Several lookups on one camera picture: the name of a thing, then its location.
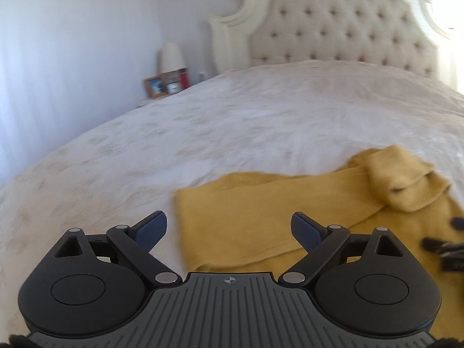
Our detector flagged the small photo frame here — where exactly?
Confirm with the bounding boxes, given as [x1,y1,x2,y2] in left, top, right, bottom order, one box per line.
[162,72,183,95]

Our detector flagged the mustard yellow knit sweater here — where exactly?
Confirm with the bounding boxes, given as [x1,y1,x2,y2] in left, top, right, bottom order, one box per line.
[174,144,464,341]

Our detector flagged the wooden picture frame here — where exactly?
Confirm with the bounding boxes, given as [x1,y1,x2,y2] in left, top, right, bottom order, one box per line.
[142,74,169,99]

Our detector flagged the white table lamp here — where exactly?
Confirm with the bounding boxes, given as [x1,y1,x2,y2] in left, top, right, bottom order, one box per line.
[158,42,184,75]

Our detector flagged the white curtain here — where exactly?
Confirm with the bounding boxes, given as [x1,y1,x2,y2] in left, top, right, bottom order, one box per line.
[0,0,167,189]

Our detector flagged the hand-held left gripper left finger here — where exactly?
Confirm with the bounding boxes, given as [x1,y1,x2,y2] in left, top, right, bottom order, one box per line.
[54,210,182,287]

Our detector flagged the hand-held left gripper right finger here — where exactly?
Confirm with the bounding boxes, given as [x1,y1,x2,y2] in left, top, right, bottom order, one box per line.
[278,211,404,286]

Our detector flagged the cream tufted headboard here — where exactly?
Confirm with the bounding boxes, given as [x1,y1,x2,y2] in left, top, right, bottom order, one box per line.
[207,0,455,80]

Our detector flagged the white floral bedspread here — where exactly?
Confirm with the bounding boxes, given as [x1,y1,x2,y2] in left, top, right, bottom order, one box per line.
[0,60,464,338]

